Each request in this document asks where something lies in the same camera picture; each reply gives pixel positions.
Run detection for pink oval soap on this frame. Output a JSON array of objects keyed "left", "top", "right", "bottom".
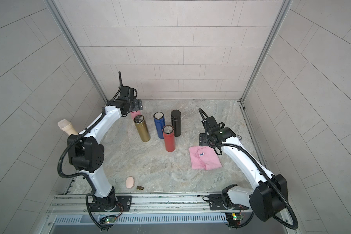
[{"left": 126, "top": 176, "right": 135, "bottom": 189}]

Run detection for circuit board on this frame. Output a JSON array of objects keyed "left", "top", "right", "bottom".
[
  {"left": 225, "top": 213, "right": 244, "bottom": 226},
  {"left": 99, "top": 215, "right": 117, "bottom": 224}
]

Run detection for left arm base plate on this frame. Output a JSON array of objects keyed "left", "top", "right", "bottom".
[{"left": 89, "top": 196, "right": 132, "bottom": 212}]

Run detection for red thermos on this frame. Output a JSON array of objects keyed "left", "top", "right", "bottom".
[{"left": 162, "top": 125, "right": 176, "bottom": 152}]

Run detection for pink cloth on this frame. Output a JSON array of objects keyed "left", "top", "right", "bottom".
[{"left": 189, "top": 146, "right": 222, "bottom": 171}]

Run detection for beige microphone-shaped holder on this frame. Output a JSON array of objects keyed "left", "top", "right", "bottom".
[{"left": 58, "top": 119, "right": 79, "bottom": 136}]

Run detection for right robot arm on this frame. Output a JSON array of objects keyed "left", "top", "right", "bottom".
[{"left": 199, "top": 110, "right": 298, "bottom": 230}]

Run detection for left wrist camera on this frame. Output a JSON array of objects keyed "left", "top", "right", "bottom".
[{"left": 130, "top": 98, "right": 143, "bottom": 112}]

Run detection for pink thermos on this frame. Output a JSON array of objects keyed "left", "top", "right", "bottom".
[{"left": 130, "top": 110, "right": 141, "bottom": 120}]

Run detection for aluminium front rail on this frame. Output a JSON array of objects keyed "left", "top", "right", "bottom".
[{"left": 46, "top": 193, "right": 252, "bottom": 215}]

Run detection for left circuit board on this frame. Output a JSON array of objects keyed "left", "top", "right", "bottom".
[{"left": 99, "top": 215, "right": 117, "bottom": 224}]

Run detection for right circuit board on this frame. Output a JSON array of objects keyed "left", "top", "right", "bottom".
[{"left": 225, "top": 213, "right": 244, "bottom": 226}]

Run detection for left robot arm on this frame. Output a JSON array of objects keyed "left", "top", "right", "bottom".
[{"left": 57, "top": 85, "right": 142, "bottom": 211}]

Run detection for blue thermos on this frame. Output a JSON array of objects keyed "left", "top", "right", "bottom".
[{"left": 154, "top": 112, "right": 165, "bottom": 139}]

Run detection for black thermos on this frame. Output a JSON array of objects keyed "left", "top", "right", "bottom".
[{"left": 171, "top": 110, "right": 181, "bottom": 137}]

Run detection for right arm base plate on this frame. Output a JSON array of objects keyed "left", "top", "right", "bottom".
[{"left": 202, "top": 194, "right": 249, "bottom": 211}]

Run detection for gold thermos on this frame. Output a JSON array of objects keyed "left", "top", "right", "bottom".
[{"left": 134, "top": 115, "right": 151, "bottom": 142}]

